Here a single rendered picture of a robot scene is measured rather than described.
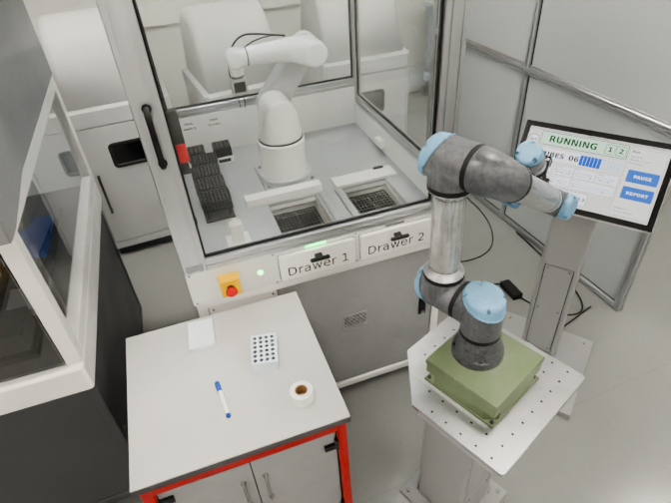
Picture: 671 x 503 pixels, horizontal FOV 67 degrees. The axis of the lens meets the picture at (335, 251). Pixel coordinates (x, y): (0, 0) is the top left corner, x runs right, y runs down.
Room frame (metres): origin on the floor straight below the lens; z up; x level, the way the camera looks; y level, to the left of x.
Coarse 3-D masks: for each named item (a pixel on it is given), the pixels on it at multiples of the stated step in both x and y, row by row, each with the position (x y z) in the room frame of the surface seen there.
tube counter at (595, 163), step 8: (568, 160) 1.63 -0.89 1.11; (576, 160) 1.62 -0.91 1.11; (584, 160) 1.61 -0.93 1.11; (592, 160) 1.60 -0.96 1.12; (600, 160) 1.59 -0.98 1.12; (608, 160) 1.57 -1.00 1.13; (592, 168) 1.58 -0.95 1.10; (600, 168) 1.57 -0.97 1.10; (608, 168) 1.56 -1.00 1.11; (616, 168) 1.54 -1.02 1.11
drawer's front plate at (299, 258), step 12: (348, 240) 1.48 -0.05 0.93; (300, 252) 1.42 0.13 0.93; (312, 252) 1.43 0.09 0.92; (324, 252) 1.45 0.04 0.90; (336, 252) 1.46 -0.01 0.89; (348, 252) 1.47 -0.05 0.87; (288, 264) 1.41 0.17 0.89; (300, 264) 1.42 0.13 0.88; (312, 264) 1.43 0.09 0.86; (324, 264) 1.45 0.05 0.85; (336, 264) 1.46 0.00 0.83; (288, 276) 1.41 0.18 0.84; (300, 276) 1.42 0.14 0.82
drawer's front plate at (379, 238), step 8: (408, 224) 1.55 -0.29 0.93; (416, 224) 1.56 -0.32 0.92; (424, 224) 1.57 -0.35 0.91; (376, 232) 1.52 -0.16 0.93; (384, 232) 1.52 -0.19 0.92; (392, 232) 1.53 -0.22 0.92; (400, 232) 1.54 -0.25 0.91; (408, 232) 1.55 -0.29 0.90; (416, 232) 1.56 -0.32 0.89; (424, 232) 1.57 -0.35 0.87; (360, 240) 1.49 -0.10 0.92; (368, 240) 1.50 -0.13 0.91; (376, 240) 1.51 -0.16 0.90; (384, 240) 1.52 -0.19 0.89; (400, 240) 1.54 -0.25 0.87; (408, 240) 1.55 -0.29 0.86; (416, 240) 1.56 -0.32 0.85; (424, 240) 1.57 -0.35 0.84; (360, 248) 1.49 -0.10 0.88; (376, 248) 1.51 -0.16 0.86; (384, 248) 1.52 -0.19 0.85; (400, 248) 1.54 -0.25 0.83; (360, 256) 1.50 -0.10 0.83; (368, 256) 1.50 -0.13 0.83
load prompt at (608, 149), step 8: (544, 136) 1.73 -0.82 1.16; (552, 136) 1.72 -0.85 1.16; (560, 136) 1.71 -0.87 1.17; (568, 136) 1.69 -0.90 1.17; (576, 136) 1.68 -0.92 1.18; (544, 144) 1.71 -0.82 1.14; (552, 144) 1.70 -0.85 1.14; (560, 144) 1.69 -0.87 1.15; (568, 144) 1.67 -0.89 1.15; (576, 144) 1.66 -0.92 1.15; (584, 144) 1.65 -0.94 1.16; (592, 144) 1.64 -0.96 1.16; (600, 144) 1.63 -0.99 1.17; (608, 144) 1.61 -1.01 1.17; (616, 144) 1.60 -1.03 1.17; (592, 152) 1.62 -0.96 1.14; (600, 152) 1.61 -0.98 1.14; (608, 152) 1.59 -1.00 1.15; (616, 152) 1.58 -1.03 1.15; (624, 152) 1.57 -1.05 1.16
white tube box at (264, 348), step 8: (256, 336) 1.16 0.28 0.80; (264, 336) 1.15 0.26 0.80; (272, 336) 1.16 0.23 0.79; (256, 344) 1.12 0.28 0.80; (264, 344) 1.12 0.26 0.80; (272, 344) 1.12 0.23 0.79; (256, 352) 1.10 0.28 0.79; (264, 352) 1.08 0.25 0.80; (272, 352) 1.08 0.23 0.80; (256, 360) 1.06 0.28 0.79; (264, 360) 1.05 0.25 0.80; (272, 360) 1.05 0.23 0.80; (256, 368) 1.04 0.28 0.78; (264, 368) 1.04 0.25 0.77; (272, 368) 1.04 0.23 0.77
